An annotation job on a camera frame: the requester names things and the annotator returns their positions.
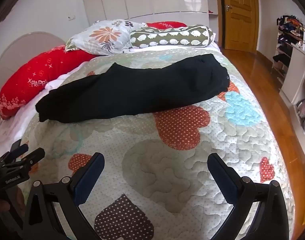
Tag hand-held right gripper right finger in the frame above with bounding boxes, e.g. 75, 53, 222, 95
207, 152, 296, 240

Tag black pants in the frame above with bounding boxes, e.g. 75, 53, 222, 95
35, 53, 230, 123

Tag small red pillow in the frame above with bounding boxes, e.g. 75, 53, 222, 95
145, 21, 188, 30

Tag white bed sheet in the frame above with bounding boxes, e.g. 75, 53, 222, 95
0, 72, 75, 160

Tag heart patterned quilt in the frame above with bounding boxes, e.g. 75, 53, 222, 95
20, 46, 295, 240

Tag white shelf unit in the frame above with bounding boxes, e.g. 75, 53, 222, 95
271, 16, 305, 160

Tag green hedgehog print bolster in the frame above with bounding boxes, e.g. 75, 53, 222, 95
130, 24, 214, 48

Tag white floral pillow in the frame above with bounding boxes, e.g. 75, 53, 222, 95
65, 19, 148, 56

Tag wooden door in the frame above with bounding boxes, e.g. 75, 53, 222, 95
219, 0, 259, 52

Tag large red printed pillow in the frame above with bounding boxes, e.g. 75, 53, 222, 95
0, 44, 98, 120

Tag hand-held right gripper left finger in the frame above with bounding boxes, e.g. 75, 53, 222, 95
22, 152, 105, 240

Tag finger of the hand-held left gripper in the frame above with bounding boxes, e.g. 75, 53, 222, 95
18, 148, 45, 172
8, 140, 28, 158

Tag beige rounded headboard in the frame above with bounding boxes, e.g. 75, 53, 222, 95
0, 31, 67, 130

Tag person's left hand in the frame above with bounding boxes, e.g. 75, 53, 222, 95
0, 197, 11, 214

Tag pile of clothes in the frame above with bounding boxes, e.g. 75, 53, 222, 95
277, 15, 305, 53

